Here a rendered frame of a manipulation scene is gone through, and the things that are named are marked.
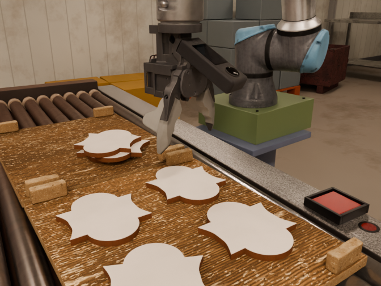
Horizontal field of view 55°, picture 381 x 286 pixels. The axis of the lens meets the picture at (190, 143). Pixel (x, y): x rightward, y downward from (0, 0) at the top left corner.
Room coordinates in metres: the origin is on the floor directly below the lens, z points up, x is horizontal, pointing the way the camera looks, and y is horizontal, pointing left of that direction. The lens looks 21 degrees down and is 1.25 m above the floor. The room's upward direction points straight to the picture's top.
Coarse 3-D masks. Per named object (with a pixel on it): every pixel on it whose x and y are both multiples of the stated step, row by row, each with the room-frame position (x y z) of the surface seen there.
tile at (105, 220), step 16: (80, 208) 0.50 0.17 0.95; (96, 208) 0.50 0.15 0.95; (112, 208) 0.50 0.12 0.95; (128, 208) 0.50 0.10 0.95; (64, 224) 0.48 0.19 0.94; (80, 224) 0.46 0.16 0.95; (96, 224) 0.46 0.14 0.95; (112, 224) 0.46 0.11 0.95; (128, 224) 0.46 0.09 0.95; (80, 240) 0.43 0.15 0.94; (96, 240) 0.42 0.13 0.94; (112, 240) 0.42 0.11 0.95; (128, 240) 0.43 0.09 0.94
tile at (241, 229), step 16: (224, 208) 0.50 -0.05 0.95; (240, 208) 0.50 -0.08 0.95; (256, 208) 0.50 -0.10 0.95; (208, 224) 0.46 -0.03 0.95; (224, 224) 0.46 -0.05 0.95; (240, 224) 0.46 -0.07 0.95; (256, 224) 0.46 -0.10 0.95; (272, 224) 0.46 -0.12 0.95; (288, 224) 0.46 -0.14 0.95; (224, 240) 0.42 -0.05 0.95; (240, 240) 0.42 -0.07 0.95; (256, 240) 0.42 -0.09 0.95; (272, 240) 0.42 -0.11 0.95; (288, 240) 0.42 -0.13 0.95; (256, 256) 0.39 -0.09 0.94; (272, 256) 0.39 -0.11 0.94
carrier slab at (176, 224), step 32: (96, 192) 0.58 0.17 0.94; (128, 192) 0.58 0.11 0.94; (224, 192) 0.58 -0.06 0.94; (32, 224) 0.49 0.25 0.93; (160, 224) 0.48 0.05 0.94; (192, 224) 0.48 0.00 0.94; (64, 256) 0.40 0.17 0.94; (96, 256) 0.40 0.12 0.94; (224, 256) 0.40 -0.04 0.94; (288, 256) 0.40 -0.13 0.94; (320, 256) 0.40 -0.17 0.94
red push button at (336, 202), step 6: (330, 192) 0.59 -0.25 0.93; (318, 198) 0.57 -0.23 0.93; (324, 198) 0.57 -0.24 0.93; (330, 198) 0.57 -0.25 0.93; (336, 198) 0.57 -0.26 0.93; (342, 198) 0.57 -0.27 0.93; (324, 204) 0.55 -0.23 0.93; (330, 204) 0.55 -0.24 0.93; (336, 204) 0.55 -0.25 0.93; (342, 204) 0.55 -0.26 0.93; (348, 204) 0.55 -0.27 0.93; (354, 204) 0.55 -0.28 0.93; (360, 204) 0.55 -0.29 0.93; (336, 210) 0.53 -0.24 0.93; (342, 210) 0.53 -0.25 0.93; (348, 210) 0.53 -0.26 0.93
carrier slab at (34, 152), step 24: (72, 120) 1.01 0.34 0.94; (96, 120) 1.01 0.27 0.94; (120, 120) 1.01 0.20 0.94; (0, 144) 0.82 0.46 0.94; (24, 144) 0.82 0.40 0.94; (48, 144) 0.82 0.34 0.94; (72, 144) 0.82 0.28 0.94; (24, 168) 0.68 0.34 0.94; (48, 168) 0.68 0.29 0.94; (72, 168) 0.68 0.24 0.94; (96, 168) 0.68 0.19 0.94; (120, 168) 0.68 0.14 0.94; (144, 168) 0.68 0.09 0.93; (24, 192) 0.58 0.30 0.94
